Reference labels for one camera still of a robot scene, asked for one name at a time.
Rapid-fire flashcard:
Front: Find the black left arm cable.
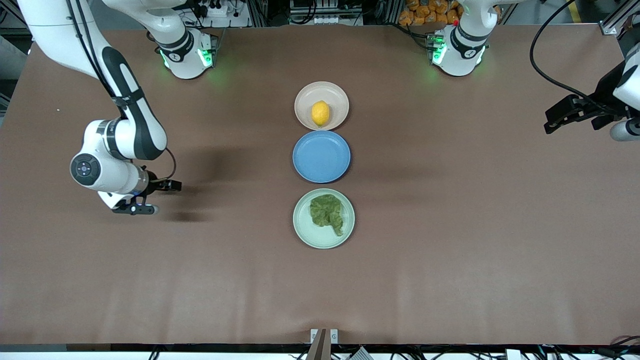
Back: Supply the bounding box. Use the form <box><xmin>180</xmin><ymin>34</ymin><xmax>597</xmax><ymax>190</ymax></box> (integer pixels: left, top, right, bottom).
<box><xmin>529</xmin><ymin>0</ymin><xmax>608</xmax><ymax>108</ymax></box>

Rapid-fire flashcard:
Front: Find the green lettuce leaf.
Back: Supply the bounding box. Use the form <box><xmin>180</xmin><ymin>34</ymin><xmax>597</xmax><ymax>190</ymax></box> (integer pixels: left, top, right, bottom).
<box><xmin>309</xmin><ymin>194</ymin><xmax>345</xmax><ymax>237</ymax></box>

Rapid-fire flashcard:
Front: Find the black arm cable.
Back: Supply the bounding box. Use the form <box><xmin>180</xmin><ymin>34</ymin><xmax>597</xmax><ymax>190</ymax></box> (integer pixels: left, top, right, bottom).
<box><xmin>529</xmin><ymin>0</ymin><xmax>608</xmax><ymax>108</ymax></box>
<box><xmin>65</xmin><ymin>0</ymin><xmax>177</xmax><ymax>183</ymax></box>

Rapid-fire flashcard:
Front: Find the aluminium frame post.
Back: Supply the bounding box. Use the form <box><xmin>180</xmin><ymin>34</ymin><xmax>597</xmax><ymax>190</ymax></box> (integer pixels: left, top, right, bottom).
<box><xmin>599</xmin><ymin>0</ymin><xmax>640</xmax><ymax>37</ymax></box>

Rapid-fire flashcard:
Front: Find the white power strip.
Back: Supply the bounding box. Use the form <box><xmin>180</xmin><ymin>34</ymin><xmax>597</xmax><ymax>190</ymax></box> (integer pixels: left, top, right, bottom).
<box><xmin>196</xmin><ymin>1</ymin><xmax>230</xmax><ymax>19</ymax></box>

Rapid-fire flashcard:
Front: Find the brown table cover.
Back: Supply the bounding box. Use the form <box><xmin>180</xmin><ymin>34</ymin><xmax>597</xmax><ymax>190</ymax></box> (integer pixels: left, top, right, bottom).
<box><xmin>0</xmin><ymin>24</ymin><xmax>640</xmax><ymax>346</ymax></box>

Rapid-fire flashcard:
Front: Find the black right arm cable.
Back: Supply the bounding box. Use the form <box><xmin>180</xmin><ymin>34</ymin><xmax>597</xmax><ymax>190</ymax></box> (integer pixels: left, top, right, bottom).
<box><xmin>65</xmin><ymin>0</ymin><xmax>177</xmax><ymax>183</ymax></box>

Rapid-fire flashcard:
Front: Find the grey metal bracket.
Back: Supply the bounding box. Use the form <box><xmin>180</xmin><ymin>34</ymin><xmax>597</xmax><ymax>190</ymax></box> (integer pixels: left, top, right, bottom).
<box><xmin>306</xmin><ymin>328</ymin><xmax>340</xmax><ymax>360</ymax></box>

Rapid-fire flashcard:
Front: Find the beige round plate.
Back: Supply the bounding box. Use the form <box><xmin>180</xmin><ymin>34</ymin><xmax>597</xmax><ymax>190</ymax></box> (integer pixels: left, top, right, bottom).
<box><xmin>294</xmin><ymin>81</ymin><xmax>350</xmax><ymax>131</ymax></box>

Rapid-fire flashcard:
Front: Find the bag of orange items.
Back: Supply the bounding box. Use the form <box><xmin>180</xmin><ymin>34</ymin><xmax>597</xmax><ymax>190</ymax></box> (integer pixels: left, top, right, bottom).
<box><xmin>398</xmin><ymin>0</ymin><xmax>463</xmax><ymax>27</ymax></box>

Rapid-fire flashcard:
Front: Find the blue round plate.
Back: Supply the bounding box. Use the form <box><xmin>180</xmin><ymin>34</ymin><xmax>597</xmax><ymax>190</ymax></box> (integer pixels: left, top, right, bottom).
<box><xmin>292</xmin><ymin>130</ymin><xmax>352</xmax><ymax>184</ymax></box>

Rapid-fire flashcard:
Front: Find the yellow lemon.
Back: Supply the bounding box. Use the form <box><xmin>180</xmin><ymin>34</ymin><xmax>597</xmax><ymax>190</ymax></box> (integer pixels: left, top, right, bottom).
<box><xmin>311</xmin><ymin>100</ymin><xmax>331</xmax><ymax>127</ymax></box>

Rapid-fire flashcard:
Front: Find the light green round plate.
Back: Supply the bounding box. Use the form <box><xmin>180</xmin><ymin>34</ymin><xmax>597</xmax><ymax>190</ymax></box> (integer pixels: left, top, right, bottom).
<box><xmin>292</xmin><ymin>188</ymin><xmax>356</xmax><ymax>250</ymax></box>

